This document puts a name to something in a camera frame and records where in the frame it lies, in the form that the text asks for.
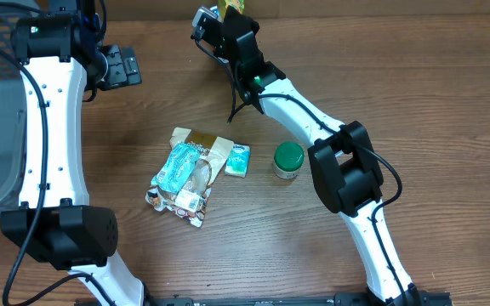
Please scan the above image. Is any teal wet wipes pack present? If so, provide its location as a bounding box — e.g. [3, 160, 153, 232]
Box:
[151, 143, 200, 193]

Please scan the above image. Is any yellow oil bottle silver cap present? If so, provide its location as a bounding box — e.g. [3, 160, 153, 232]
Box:
[217, 0, 245, 20]

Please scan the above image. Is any teal Kleenex tissue pack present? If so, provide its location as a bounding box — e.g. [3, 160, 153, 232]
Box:
[225, 144, 251, 178]

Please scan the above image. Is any brown Pantree snack bag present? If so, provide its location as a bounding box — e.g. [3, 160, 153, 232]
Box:
[145, 127, 234, 228]

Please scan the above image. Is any green lid white jar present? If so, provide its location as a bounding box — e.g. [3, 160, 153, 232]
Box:
[273, 141, 305, 179]

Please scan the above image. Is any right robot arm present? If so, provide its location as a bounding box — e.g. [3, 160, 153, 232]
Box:
[193, 7, 421, 305]

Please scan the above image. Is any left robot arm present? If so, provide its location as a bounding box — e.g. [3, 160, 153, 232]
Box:
[0, 1, 149, 305]

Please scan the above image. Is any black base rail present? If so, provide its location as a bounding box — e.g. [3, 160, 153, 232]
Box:
[74, 291, 454, 306]

